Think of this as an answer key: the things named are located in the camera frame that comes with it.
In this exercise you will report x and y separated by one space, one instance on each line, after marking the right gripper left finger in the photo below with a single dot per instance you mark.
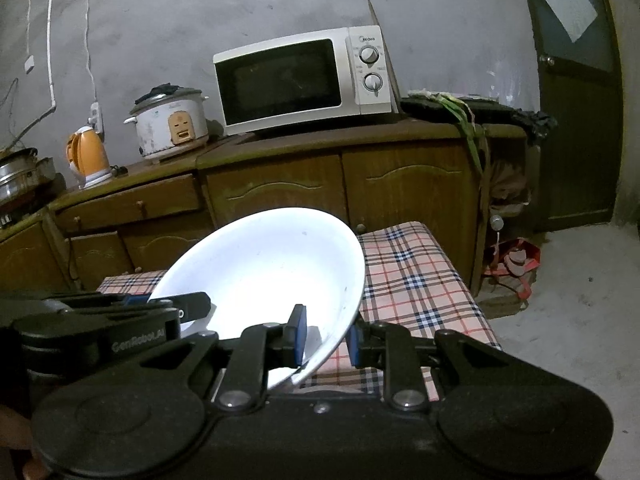
233 373

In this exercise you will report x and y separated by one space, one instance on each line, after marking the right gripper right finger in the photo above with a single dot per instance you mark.
453 359

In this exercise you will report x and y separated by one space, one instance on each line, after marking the shallow white bowl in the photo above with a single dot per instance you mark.
255 270

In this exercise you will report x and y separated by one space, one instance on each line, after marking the person's left hand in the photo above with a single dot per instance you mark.
16 434

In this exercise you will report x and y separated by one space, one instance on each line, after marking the plaid tablecloth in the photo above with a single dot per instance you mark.
410 281

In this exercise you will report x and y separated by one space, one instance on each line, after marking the red item on floor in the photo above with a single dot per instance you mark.
513 264

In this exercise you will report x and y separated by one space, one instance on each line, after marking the stacked steel steamer pot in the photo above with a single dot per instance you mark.
26 179

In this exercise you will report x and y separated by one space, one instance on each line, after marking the brown wooden sideboard cabinet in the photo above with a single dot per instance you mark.
370 177

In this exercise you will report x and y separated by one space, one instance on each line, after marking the orange electric kettle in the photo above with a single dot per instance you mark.
85 152

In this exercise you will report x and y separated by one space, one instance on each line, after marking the white rice cooker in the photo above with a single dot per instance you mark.
169 120

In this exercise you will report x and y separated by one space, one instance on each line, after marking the green cloth on cabinet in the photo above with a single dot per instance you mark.
470 113

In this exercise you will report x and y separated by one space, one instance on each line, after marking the white microwave oven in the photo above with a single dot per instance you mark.
321 75

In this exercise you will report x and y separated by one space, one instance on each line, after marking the dark door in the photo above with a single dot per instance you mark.
580 86

